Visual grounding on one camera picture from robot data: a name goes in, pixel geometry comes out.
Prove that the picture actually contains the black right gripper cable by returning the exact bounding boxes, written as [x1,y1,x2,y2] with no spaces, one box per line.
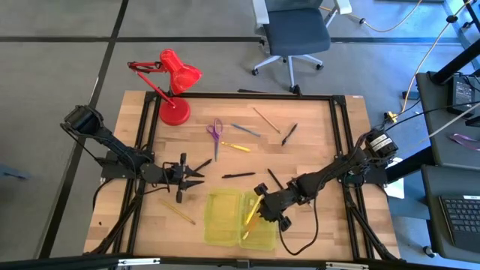
[277,194,320,257]

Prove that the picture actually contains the yellow pencil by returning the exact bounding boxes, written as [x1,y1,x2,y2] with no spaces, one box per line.
[160,199,197,226]

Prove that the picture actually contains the blue pen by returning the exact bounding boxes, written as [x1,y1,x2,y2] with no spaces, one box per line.
[230,123,262,138]

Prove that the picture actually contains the black rail with silver brackets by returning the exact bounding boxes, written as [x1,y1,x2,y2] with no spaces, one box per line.
[0,253,480,270]

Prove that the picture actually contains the yellow extension cable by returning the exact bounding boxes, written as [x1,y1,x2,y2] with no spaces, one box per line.
[320,0,476,125]

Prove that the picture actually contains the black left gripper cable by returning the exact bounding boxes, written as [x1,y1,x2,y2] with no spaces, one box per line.
[143,185,170,196]

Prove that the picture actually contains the white paper sheet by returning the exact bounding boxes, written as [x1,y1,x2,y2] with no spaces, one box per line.
[385,156,406,200]

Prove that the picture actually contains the black power supply brick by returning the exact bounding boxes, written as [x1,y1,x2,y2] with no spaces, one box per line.
[446,76,477,116]

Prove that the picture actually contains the black aluminium table frame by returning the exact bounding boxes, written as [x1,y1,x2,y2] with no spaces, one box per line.
[84,91,402,263]

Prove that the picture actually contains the purple ribbon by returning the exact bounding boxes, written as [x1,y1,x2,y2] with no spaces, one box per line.
[449,133,480,152]

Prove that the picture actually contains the purple-handled scissors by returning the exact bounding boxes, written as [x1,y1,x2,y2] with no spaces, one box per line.
[205,118,224,163]

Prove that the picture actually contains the dark blue office chair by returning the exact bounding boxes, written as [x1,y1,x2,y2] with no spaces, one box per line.
[251,0,353,94]

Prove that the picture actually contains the long yellow pen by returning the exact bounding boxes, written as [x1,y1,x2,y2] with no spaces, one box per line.
[244,193,265,227]

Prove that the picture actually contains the red desk lamp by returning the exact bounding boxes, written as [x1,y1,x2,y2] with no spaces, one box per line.
[127,48,203,127]

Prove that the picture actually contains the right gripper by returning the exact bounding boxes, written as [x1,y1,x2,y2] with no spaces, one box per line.
[256,182,301,232]

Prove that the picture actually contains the short yellow highlighter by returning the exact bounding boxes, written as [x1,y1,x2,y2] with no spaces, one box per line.
[220,141,251,153]

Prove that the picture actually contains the blue object on floor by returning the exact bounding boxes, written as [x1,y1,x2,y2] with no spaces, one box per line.
[0,163,32,182]

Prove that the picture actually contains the yellow-green transparent supply box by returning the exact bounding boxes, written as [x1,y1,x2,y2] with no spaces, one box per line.
[203,187,279,251]

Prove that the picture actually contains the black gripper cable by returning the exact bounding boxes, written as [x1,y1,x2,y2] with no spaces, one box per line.
[143,185,170,196]
[277,194,320,257]

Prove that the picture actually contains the black laptop keyboard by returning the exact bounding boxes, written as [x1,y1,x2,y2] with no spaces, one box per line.
[438,194,480,254]

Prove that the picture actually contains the black marker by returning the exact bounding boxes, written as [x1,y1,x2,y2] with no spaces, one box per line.
[193,158,213,173]

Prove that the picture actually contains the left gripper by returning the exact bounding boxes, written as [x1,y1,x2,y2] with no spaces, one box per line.
[163,152,206,203]

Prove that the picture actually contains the black diagonal stand beam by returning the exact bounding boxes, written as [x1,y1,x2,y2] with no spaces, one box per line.
[385,146,436,184]
[429,48,480,86]

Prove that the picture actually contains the natural wood pencil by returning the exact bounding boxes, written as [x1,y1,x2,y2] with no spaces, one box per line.
[252,107,282,134]

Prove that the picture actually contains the dark grey side desk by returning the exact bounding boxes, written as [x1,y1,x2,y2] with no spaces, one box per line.
[419,164,480,263]
[415,70,480,172]

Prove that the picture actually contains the orange pen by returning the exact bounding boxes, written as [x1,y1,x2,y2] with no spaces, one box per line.
[241,217,262,242]

